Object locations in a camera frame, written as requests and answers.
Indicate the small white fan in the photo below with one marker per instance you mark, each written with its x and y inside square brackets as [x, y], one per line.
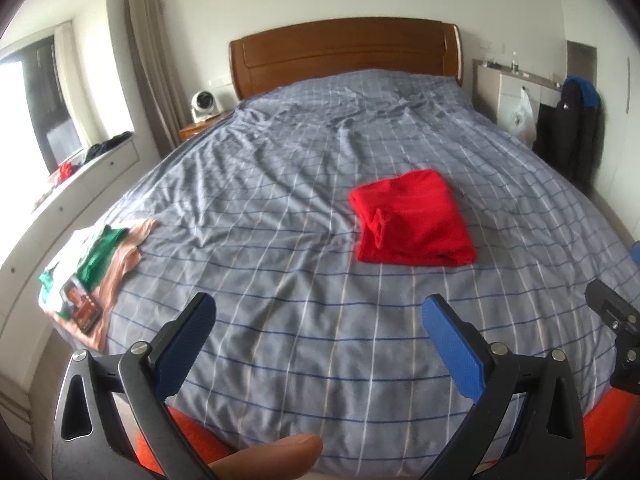
[202, 102]

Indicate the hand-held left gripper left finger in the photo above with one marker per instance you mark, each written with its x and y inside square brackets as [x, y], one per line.
[185, 340]

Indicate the wooden headboard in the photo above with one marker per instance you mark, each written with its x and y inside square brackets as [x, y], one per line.
[345, 52]

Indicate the white side cabinet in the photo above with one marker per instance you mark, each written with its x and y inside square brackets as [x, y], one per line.
[492, 90]

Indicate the dark clothes pile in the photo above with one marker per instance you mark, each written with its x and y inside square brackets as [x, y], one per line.
[107, 146]

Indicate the black jacket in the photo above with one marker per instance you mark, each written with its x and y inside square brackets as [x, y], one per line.
[565, 145]

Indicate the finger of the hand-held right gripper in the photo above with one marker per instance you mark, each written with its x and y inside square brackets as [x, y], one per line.
[636, 252]
[622, 310]

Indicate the pile of colourful clothes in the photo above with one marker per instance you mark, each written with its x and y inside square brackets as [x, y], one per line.
[127, 260]

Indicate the white wardrobe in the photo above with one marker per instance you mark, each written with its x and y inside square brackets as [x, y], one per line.
[615, 85]

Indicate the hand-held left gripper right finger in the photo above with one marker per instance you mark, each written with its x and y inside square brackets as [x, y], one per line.
[457, 350]

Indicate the beige curtain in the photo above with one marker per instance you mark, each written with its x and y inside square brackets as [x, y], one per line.
[150, 60]

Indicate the bed with grey checked sheet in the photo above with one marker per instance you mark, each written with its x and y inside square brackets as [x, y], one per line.
[300, 185]

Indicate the green garment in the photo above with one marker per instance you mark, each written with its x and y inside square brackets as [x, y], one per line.
[102, 255]

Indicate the wooden nightstand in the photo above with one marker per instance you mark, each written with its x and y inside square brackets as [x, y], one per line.
[200, 129]

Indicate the white plastic bag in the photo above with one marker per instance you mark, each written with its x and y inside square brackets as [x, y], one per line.
[522, 120]

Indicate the red sweater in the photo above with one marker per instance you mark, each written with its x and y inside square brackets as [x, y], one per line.
[415, 220]

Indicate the window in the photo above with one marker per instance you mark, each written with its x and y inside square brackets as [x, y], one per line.
[35, 100]

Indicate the white window bench cabinet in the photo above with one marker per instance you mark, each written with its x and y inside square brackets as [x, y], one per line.
[65, 200]

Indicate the blue garment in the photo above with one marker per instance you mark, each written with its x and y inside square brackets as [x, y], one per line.
[590, 95]

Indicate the person's left hand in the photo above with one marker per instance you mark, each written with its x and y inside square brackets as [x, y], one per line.
[270, 455]

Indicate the red clothes pile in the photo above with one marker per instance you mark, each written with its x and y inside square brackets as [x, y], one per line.
[65, 172]

